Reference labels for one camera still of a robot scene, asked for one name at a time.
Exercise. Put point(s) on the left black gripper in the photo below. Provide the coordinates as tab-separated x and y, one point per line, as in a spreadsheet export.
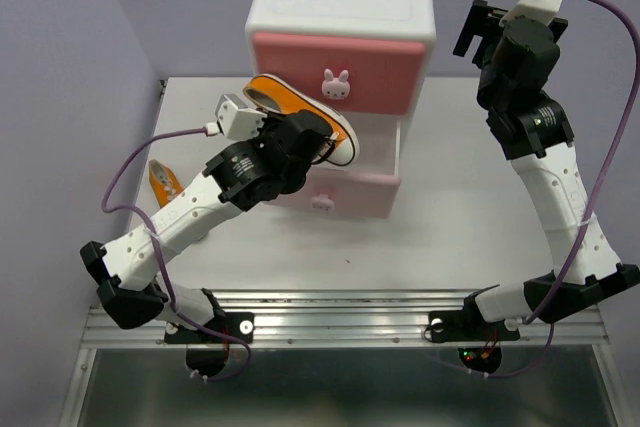
273	120

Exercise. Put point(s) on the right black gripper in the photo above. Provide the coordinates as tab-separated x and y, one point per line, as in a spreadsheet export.
484	20

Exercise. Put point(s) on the orange sneaker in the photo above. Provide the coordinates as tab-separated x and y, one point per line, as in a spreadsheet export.
163	182
270	93

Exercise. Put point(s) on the pink bunny knob bottom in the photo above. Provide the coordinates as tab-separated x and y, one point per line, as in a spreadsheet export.
322	203

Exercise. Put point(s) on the pink bunny knob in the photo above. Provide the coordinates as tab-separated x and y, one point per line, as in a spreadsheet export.
322	203
335	87

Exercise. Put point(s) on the pink bunny knob top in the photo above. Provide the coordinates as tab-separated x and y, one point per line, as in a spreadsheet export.
335	87

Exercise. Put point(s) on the light pink bottom drawer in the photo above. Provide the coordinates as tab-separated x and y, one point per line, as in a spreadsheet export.
366	188

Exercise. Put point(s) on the dark pink top drawer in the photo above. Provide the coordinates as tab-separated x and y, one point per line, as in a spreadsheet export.
383	74

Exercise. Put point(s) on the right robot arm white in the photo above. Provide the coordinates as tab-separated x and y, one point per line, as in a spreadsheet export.
539	144

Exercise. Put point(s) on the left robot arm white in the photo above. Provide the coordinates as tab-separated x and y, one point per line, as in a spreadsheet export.
131	274

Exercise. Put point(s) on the orange sneaker front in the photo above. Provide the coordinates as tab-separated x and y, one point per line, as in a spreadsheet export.
163	182

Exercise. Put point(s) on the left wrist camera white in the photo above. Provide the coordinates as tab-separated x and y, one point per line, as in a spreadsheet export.
237	121

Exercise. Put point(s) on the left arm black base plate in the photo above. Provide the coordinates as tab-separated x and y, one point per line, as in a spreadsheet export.
220	353

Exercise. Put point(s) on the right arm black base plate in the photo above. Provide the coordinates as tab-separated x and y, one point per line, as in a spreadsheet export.
480	341

